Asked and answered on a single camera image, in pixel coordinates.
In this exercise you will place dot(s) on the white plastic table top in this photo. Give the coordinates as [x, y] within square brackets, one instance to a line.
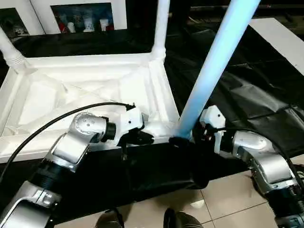
[71, 78]

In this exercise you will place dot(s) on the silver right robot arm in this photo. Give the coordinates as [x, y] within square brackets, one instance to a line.
[263, 152]

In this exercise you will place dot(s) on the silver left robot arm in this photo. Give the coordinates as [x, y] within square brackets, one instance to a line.
[71, 147]

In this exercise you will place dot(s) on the black work mat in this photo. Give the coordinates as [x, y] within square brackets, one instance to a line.
[249, 95]

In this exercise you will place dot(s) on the dark right robot foot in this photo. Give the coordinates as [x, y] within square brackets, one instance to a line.
[183, 219]

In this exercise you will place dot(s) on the dark robot foot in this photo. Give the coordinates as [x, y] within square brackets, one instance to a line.
[110, 219]
[183, 219]

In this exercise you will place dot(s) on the dark left robot foot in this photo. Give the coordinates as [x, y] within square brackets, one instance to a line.
[110, 219]

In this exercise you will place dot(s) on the small red object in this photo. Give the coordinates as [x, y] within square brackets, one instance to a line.
[109, 28]

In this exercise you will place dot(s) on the white mug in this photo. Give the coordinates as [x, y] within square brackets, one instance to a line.
[70, 26]
[103, 23]

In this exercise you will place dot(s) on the white flat board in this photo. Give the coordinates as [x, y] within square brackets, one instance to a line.
[280, 35]

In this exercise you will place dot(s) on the white blue patterned container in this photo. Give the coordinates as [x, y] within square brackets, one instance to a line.
[88, 23]

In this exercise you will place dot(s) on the white glass door cabinet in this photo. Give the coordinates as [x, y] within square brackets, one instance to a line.
[118, 14]

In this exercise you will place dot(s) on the red bottle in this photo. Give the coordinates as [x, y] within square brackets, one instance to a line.
[63, 23]

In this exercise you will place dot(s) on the dark metal bar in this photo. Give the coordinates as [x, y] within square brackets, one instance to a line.
[273, 8]

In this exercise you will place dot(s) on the small white figurine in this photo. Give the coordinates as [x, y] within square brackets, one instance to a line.
[19, 30]

